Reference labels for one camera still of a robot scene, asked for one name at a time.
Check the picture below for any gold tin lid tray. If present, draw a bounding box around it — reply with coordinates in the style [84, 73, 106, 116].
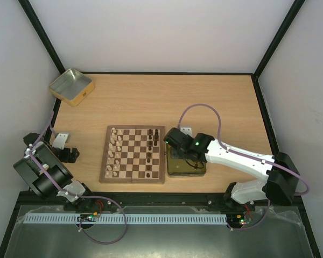
[166, 145, 207, 177]

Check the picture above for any wooden chess board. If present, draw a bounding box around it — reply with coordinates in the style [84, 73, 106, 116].
[99, 125, 165, 184]

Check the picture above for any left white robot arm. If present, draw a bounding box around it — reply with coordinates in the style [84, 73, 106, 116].
[13, 133, 95, 210]

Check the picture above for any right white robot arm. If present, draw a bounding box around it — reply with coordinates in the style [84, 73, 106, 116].
[164, 127, 300, 211]

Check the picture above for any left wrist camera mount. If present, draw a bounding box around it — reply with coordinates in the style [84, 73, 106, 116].
[52, 133, 69, 150]

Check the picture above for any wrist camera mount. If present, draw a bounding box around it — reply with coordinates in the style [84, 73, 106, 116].
[52, 133, 69, 150]
[180, 127, 192, 137]

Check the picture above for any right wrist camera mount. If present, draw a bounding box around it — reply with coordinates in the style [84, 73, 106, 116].
[180, 127, 192, 137]

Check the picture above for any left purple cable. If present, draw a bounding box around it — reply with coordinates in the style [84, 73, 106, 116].
[28, 110, 129, 245]

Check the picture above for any black metal frame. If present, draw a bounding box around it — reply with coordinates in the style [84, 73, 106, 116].
[0, 1, 321, 257]

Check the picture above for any grey slotted cable duct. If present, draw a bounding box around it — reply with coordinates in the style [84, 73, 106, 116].
[23, 213, 227, 225]

